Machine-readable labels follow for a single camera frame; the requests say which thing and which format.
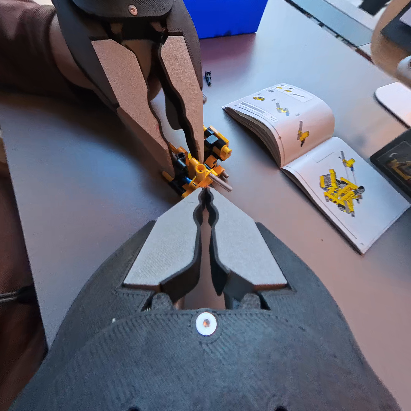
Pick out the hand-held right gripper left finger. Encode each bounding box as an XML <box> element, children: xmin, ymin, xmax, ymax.
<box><xmin>124</xmin><ymin>188</ymin><xmax>206</xmax><ymax>303</ymax></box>

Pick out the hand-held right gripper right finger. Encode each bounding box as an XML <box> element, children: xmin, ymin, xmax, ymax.
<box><xmin>206</xmin><ymin>188</ymin><xmax>288</xmax><ymax>301</ymax></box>

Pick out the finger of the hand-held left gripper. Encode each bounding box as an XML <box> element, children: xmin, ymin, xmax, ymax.
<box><xmin>91</xmin><ymin>38</ymin><xmax>176</xmax><ymax>176</ymax></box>
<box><xmin>158</xmin><ymin>35</ymin><xmax>205</xmax><ymax>164</ymax></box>

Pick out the yellow black lego model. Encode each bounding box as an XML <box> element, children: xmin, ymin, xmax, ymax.
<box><xmin>161</xmin><ymin>125</ymin><xmax>234</xmax><ymax>198</ymax></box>

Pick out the person's left forearm brown sleeve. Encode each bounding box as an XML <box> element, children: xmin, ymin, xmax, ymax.
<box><xmin>0</xmin><ymin>0</ymin><xmax>97</xmax><ymax>101</ymax></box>

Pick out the open lego instruction booklet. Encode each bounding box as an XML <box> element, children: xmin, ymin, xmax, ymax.
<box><xmin>222</xmin><ymin>83</ymin><xmax>411</xmax><ymax>256</ymax></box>

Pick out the blue plastic bin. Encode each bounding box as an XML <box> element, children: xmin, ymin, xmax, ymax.
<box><xmin>183</xmin><ymin>0</ymin><xmax>268</xmax><ymax>40</ymax></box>

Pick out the dark flat panel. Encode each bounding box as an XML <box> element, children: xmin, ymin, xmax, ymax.
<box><xmin>287</xmin><ymin>0</ymin><xmax>374</xmax><ymax>48</ymax></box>

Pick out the person's brown clothed torso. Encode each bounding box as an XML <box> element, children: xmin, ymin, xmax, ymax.
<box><xmin>0</xmin><ymin>128</ymin><xmax>49</xmax><ymax>411</ymax></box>

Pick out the tan rounded object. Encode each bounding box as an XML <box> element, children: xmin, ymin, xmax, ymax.
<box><xmin>370</xmin><ymin>0</ymin><xmax>411</xmax><ymax>88</ymax></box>

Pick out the silver monitor stand base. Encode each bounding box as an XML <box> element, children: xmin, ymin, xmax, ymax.
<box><xmin>374</xmin><ymin>82</ymin><xmax>411</xmax><ymax>128</ymax></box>

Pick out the black strap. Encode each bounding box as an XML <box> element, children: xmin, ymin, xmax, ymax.
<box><xmin>0</xmin><ymin>285</ymin><xmax>36</xmax><ymax>305</ymax></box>

